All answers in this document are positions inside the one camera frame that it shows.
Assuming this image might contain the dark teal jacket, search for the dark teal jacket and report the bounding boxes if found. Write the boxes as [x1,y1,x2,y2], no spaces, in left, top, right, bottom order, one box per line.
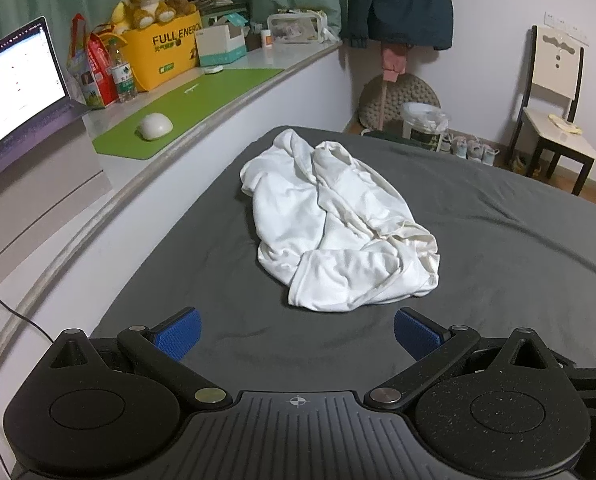
[340,0,454,52]

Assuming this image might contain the clear water bottle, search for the clear water bottle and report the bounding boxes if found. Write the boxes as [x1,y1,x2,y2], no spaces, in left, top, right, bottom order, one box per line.
[109,37,138,104]

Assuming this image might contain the white bucket with plastic bag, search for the white bucket with plastic bag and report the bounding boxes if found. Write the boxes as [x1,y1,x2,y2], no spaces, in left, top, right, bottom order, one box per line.
[400,101,451,153]

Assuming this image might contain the round knitted cushion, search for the round knitted cushion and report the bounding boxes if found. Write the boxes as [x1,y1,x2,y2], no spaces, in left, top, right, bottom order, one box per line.
[358,72,441,133]

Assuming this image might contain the yellow plush toy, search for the yellow plush toy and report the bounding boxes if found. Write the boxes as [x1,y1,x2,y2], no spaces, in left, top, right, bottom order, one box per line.
[109,1,131,36]

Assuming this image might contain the pink cloth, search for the pink cloth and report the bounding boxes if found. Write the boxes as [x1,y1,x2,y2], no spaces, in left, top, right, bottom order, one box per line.
[379,42,410,83]

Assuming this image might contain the white wall hook rack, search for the white wall hook rack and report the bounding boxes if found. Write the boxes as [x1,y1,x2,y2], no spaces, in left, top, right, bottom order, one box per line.
[544,11,590,46]

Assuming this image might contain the open laptop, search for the open laptop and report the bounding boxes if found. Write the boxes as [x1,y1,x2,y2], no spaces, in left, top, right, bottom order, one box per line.
[0,16,91,193]

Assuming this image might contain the white computer mouse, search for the white computer mouse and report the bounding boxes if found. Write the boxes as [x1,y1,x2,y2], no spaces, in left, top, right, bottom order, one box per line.
[136,112,173,141]

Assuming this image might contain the black and cream chair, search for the black and cream chair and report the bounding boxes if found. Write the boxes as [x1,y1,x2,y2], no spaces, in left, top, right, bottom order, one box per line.
[505,25,596,196]

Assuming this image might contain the green desk mat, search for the green desk mat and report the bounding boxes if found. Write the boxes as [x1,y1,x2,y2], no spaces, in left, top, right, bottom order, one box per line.
[92,67,285,162]

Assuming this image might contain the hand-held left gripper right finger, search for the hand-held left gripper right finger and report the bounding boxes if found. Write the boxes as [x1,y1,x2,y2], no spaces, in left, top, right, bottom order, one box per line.
[364,307,551,411]

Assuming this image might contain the yellow cloth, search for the yellow cloth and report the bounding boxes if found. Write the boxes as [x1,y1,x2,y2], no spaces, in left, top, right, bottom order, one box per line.
[548,112,584,135]

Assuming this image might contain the black cable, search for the black cable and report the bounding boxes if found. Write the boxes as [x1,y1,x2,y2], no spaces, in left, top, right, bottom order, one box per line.
[0,274,56,346]

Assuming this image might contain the monkey plush toy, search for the monkey plush toy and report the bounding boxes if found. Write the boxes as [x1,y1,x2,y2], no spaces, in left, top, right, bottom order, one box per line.
[122,0,175,29]

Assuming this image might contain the red snack bag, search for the red snack bag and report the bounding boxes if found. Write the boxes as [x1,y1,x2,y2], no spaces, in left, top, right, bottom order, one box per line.
[67,14,121,111]

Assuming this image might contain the grey bed sheet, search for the grey bed sheet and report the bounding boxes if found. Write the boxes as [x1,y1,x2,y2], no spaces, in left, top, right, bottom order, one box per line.
[90,125,596,401]

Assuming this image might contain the white and teal box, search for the white and teal box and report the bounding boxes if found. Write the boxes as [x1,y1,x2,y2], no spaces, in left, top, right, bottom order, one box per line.
[195,22,249,67]

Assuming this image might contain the dark green box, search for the dark green box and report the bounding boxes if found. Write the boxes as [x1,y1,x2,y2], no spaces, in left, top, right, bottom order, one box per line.
[198,2,251,28]

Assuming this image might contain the white shirt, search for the white shirt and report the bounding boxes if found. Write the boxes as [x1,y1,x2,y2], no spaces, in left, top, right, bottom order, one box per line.
[240,128,440,313]

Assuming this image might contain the transparent zip pouch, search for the transparent zip pouch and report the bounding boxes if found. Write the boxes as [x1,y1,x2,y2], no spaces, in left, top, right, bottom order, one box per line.
[267,9,341,46]

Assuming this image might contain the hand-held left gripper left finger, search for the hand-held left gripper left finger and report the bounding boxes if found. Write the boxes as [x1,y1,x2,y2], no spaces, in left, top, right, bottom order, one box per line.
[48,308,234,411]

